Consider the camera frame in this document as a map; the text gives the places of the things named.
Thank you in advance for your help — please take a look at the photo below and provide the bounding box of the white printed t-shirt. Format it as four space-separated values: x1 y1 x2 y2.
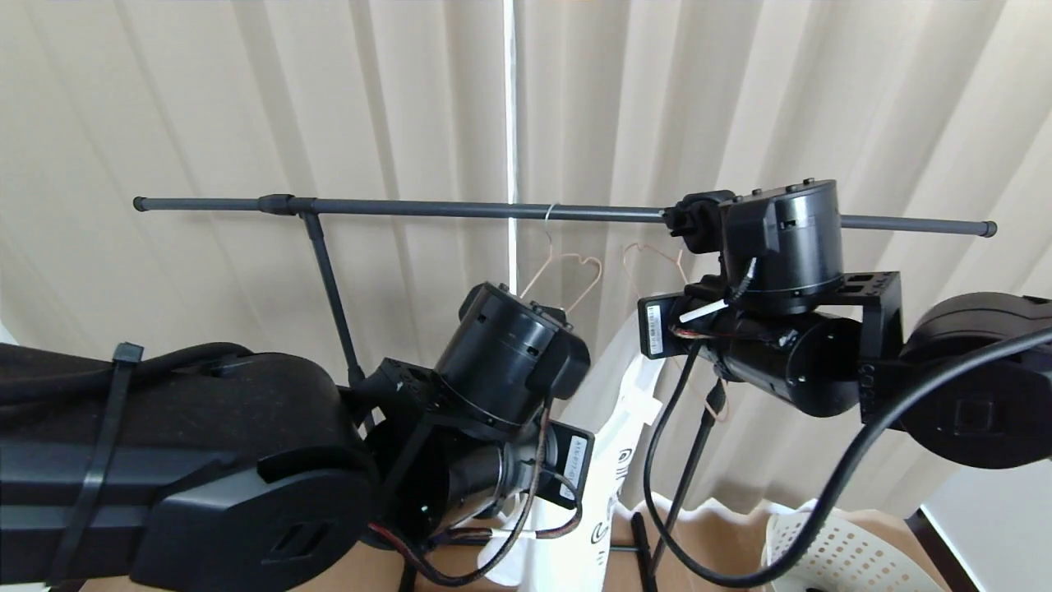
460 308 667 592

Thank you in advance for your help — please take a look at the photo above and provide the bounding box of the pink clothes hanger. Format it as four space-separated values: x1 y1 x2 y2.
519 204 602 315
622 243 731 424

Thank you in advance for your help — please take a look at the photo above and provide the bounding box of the black clothes rack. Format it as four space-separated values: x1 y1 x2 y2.
133 195 998 592

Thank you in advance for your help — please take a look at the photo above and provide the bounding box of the white laundry basket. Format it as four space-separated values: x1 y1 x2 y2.
764 499 934 592

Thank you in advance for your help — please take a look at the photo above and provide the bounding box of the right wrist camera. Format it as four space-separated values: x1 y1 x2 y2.
662 191 736 254

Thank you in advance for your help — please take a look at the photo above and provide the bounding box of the black cable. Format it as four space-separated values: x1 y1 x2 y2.
644 327 1052 589

